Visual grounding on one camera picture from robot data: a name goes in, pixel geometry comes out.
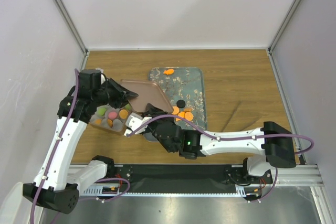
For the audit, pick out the black sandwich cookie upper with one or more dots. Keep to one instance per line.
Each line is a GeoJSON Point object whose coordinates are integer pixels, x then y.
{"type": "Point", "coordinates": [181, 103]}

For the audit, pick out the rose gold tin lid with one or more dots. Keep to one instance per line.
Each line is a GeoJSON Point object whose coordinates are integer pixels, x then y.
{"type": "Point", "coordinates": [148, 92]}

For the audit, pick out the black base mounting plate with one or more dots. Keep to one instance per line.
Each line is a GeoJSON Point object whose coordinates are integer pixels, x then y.
{"type": "Point", "coordinates": [182, 175]}

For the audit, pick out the rose gold cookie tin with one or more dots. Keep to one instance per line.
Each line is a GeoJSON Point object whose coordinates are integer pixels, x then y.
{"type": "Point", "coordinates": [118, 123]}

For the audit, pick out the steel serving tongs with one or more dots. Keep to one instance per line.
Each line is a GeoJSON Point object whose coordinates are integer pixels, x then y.
{"type": "Point", "coordinates": [242, 117]}

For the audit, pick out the blue floral serving tray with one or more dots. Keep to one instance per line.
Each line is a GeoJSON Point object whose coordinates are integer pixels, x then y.
{"type": "Point", "coordinates": [186, 83]}

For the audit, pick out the orange swirl cookie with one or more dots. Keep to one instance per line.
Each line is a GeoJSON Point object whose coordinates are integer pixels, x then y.
{"type": "Point", "coordinates": [110, 123]}

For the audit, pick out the orange embossed biscuit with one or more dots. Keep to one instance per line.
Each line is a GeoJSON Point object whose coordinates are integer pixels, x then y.
{"type": "Point", "coordinates": [176, 110]}
{"type": "Point", "coordinates": [123, 114]}

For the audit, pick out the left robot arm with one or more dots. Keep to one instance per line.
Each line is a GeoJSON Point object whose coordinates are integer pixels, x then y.
{"type": "Point", "coordinates": [52, 188]}

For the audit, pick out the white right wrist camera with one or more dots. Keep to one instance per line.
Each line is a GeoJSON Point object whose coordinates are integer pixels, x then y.
{"type": "Point", "coordinates": [135, 124]}

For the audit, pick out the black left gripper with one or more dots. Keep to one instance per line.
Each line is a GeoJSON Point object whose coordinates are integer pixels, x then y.
{"type": "Point", "coordinates": [122, 94]}

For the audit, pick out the orange fish cookie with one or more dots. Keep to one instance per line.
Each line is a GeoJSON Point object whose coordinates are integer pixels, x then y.
{"type": "Point", "coordinates": [168, 71]}

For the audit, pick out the orange flower cookie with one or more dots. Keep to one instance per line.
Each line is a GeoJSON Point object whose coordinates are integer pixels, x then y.
{"type": "Point", "coordinates": [180, 116]}

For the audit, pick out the pink round cookie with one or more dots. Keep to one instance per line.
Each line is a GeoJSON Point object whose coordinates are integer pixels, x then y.
{"type": "Point", "coordinates": [112, 115]}

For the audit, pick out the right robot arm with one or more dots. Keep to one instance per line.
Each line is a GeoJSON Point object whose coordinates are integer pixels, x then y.
{"type": "Point", "coordinates": [269, 146]}

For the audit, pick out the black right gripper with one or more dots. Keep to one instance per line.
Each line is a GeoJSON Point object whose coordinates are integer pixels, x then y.
{"type": "Point", "coordinates": [152, 111]}

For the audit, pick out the orange sandwich biscuit right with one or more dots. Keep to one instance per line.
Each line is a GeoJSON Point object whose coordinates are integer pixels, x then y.
{"type": "Point", "coordinates": [188, 116]}

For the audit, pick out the white slotted cable duct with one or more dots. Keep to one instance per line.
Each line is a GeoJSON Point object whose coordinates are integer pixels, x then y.
{"type": "Point", "coordinates": [220, 190]}

